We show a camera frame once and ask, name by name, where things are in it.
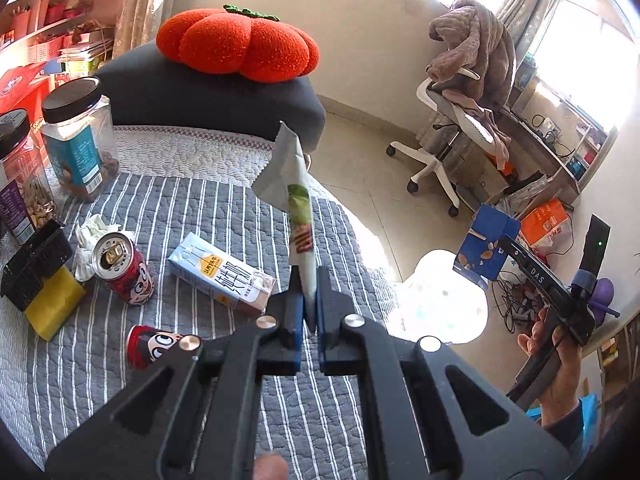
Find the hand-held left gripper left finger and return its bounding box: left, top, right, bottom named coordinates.
left=45, top=292, right=304, bottom=480

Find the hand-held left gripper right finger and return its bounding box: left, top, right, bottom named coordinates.
left=317, top=266, right=577, bottom=480

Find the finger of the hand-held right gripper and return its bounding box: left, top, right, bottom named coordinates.
left=498, top=234, right=557, bottom=288

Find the blue snack box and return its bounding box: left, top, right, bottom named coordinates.
left=452, top=203, right=522, bottom=281

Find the white waste bin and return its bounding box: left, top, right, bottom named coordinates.
left=387, top=250, right=490, bottom=345

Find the silver green snack wrapper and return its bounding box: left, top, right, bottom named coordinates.
left=251, top=121, right=321, bottom=336

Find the red cartoon drink can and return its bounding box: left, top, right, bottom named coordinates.
left=126, top=325, right=206, bottom=370
left=93, top=232, right=155, bottom=307

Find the black plastic food tray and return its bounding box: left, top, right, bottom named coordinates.
left=0, top=220, right=75, bottom=313

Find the person's right forearm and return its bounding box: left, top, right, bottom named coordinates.
left=525, top=399, right=588, bottom=468

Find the person's right hand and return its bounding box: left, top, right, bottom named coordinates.
left=517, top=307, right=583, bottom=413

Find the person's left hand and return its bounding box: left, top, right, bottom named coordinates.
left=251, top=452, right=289, bottom=480

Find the purple balloon toy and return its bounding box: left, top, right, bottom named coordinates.
left=592, top=277, right=621, bottom=318

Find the orange plastic bag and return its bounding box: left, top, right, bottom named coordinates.
left=520, top=199, right=572, bottom=256

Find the light blue milk carton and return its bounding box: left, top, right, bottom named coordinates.
left=167, top=232, right=278, bottom=316

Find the wooden desk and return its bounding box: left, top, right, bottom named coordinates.
left=500, top=75, right=618, bottom=196

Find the white office chair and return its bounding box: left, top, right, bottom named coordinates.
left=386, top=67, right=511, bottom=218

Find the pink garment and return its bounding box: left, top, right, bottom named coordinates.
left=440, top=87, right=512, bottom=171

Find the grey striped quilt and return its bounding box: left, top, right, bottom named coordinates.
left=0, top=125, right=401, bottom=476

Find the brown fleece blanket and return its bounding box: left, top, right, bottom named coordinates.
left=429, top=0, right=516, bottom=111

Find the crumpled white tissue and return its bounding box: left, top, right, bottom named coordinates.
left=74, top=214, right=137, bottom=282

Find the dark grey sofa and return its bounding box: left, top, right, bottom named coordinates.
left=95, top=42, right=327, bottom=153

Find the yellow sponge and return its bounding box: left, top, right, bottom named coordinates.
left=24, top=265, right=87, bottom=342

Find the grey window curtain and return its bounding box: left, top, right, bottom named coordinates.
left=492, top=0, right=573, bottom=56

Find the blue label nut jar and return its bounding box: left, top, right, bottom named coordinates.
left=40, top=76, right=121, bottom=203

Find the red pumpkin cushion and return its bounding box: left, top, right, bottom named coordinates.
left=156, top=4, right=321, bottom=84

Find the purple label nut jar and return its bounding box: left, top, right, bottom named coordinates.
left=0, top=109, right=58, bottom=247

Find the beige patterned curtain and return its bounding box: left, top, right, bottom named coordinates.
left=112, top=0, right=186, bottom=58

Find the red gift box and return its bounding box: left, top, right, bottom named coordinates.
left=0, top=62, right=51, bottom=126

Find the tangle of black cables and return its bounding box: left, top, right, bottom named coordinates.
left=492, top=270, right=541, bottom=333

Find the pink wall shelf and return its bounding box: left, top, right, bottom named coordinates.
left=0, top=0, right=131, bottom=86

